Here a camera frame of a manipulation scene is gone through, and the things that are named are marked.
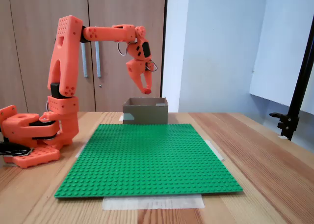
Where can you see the red lego block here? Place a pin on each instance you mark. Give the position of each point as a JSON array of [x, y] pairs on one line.
[[147, 91]]

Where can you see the open cardboard box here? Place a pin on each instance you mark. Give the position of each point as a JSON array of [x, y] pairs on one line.
[[147, 114]]

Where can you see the green lego baseplate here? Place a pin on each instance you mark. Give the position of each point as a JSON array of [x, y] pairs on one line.
[[147, 165]]

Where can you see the brown wooden cabinet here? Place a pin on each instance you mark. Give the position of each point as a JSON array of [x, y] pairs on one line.
[[122, 12]]

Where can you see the wide masking tape strip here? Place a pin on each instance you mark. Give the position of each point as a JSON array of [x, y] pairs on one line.
[[152, 204]]

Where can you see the black base clamp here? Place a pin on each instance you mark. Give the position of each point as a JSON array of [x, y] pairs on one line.
[[12, 149]]

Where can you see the small white tape piece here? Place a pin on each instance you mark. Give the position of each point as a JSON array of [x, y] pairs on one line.
[[282, 137]]

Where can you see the white wall panel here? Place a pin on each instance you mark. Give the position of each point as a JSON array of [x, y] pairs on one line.
[[277, 49]]

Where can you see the black camera stand with clamp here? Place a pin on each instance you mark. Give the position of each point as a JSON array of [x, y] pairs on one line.
[[301, 86]]

